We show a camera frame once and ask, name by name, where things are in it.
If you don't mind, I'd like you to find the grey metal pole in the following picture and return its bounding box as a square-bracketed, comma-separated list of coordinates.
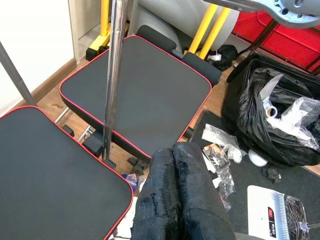
[0, 41, 38, 107]

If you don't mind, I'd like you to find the printed red white wrapper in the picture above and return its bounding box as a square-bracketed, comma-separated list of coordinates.
[201, 143, 231, 173]

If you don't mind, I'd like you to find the clear bubble wrap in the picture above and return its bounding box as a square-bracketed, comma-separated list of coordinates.
[266, 96, 320, 151]

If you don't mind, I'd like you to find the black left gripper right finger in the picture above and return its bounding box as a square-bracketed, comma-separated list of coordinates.
[172, 141, 236, 240]

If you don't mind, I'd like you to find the black foam bench roller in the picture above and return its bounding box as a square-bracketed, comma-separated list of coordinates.
[183, 51, 223, 85]
[136, 24, 178, 52]

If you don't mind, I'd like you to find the yellow steel rack post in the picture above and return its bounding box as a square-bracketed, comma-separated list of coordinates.
[199, 7, 231, 59]
[84, 0, 112, 62]
[188, 3, 219, 55]

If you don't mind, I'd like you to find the red panel black frame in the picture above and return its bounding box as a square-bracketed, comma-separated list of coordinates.
[231, 9, 320, 75]

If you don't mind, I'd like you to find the blue white packet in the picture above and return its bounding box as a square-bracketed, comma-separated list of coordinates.
[122, 172, 140, 193]

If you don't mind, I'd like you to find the black rubbish bag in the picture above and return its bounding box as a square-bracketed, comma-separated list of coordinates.
[236, 66, 320, 167]

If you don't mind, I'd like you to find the grey metal bracket with ring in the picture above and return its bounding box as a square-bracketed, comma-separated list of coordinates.
[258, 74, 285, 119]

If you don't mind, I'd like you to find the black foam piece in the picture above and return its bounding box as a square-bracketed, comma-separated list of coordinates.
[261, 166, 282, 185]

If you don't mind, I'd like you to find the black floor mat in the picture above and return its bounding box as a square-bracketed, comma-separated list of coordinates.
[188, 109, 320, 240]

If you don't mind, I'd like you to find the white round cap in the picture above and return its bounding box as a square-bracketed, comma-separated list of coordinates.
[248, 148, 269, 168]

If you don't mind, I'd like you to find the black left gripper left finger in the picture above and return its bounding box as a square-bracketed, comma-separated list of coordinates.
[131, 147, 185, 240]

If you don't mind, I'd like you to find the steel bench frame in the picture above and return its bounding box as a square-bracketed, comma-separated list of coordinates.
[53, 107, 118, 171]

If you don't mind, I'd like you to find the grey padded mat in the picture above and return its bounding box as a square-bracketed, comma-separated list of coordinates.
[127, 0, 241, 55]

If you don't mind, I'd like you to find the black cloth bundle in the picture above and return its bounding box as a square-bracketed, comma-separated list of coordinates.
[207, 44, 239, 72]

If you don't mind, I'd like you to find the crumpled clear plastic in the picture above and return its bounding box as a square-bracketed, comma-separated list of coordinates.
[223, 143, 248, 165]

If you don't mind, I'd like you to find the clear plastic packet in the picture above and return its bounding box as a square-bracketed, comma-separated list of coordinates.
[201, 123, 238, 148]

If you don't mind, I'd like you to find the black bench pad red trim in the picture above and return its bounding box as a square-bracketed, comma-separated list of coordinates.
[59, 34, 213, 160]
[0, 105, 134, 240]

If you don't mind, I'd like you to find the clear plastic wrap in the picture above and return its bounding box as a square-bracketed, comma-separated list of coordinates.
[212, 166, 236, 213]

